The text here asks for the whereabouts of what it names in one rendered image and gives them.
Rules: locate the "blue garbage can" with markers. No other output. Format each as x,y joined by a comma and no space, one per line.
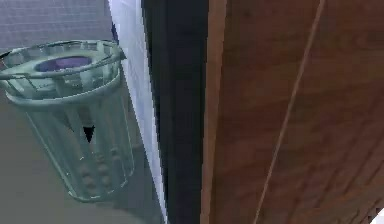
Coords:
63,63

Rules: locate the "green slatted garbage container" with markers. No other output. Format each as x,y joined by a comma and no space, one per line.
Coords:
100,110

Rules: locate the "brown wooden cupboard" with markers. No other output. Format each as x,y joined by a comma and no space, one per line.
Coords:
293,113

